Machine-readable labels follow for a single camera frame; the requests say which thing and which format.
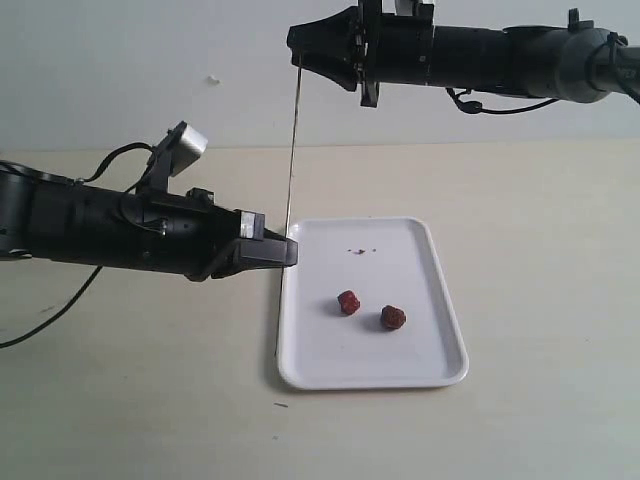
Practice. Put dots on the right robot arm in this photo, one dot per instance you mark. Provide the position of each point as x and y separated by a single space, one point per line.
577 63

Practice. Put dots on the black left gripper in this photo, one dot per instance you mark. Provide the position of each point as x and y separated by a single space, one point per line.
193 237

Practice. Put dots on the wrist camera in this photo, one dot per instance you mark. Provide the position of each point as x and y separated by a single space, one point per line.
412 7
180 148

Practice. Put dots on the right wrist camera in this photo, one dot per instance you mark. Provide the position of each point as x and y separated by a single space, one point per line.
412 7

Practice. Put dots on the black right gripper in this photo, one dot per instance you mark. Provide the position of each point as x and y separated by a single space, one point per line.
384 48

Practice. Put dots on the white plastic tray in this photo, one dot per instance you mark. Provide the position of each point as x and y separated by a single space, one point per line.
385 261

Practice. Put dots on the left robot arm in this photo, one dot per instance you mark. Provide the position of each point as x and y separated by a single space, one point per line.
53 217

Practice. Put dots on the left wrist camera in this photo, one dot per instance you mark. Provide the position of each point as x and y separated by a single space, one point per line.
180 148

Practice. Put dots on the thin metal skewer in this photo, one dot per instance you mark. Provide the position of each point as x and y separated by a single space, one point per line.
293 146

